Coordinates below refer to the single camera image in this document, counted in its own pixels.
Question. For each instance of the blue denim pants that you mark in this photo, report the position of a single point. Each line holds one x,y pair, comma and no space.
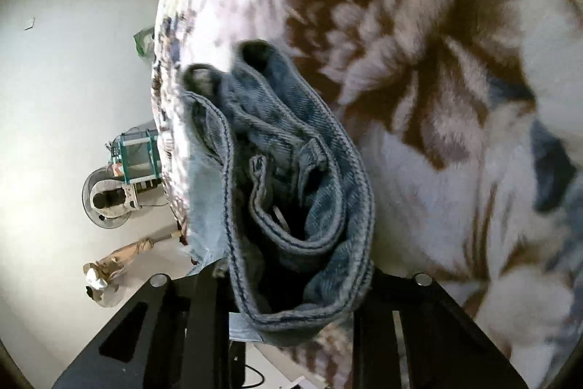
291,188

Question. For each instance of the brown and white printed blanket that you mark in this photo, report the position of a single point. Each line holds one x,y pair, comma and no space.
432,74

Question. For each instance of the green frame cart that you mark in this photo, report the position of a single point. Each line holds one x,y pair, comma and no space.
136,156

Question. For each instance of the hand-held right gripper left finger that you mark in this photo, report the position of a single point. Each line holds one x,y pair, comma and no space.
207,316

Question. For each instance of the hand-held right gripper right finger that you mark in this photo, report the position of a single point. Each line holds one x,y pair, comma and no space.
387,325

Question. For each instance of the green plastic bag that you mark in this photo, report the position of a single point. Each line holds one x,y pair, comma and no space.
145,41

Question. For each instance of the round grey fan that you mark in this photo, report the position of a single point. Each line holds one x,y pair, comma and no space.
107,200

